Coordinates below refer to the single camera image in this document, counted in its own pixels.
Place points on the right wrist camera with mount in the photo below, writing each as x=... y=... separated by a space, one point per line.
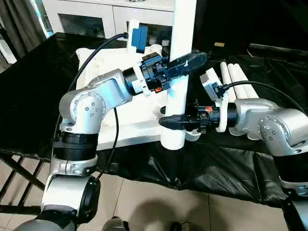
x=209 y=81

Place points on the long black bar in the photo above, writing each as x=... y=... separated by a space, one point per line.
x=276 y=48

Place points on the black folding table frame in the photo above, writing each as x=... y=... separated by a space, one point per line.
x=21 y=170

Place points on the white plastic table leg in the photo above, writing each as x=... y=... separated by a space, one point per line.
x=225 y=72
x=179 y=29
x=234 y=74
x=243 y=78

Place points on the black glossy mat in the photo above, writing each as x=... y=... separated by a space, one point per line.
x=240 y=168

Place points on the white cabinet with glass doors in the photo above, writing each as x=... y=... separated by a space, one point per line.
x=108 y=14

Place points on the grey curtain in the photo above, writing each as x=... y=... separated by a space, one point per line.
x=19 y=24

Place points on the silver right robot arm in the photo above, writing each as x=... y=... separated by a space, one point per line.
x=276 y=125

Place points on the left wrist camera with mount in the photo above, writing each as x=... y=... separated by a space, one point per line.
x=139 y=39

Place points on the small tan label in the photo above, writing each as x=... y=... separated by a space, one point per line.
x=219 y=44

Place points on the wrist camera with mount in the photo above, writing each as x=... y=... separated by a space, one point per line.
x=209 y=81
x=139 y=39

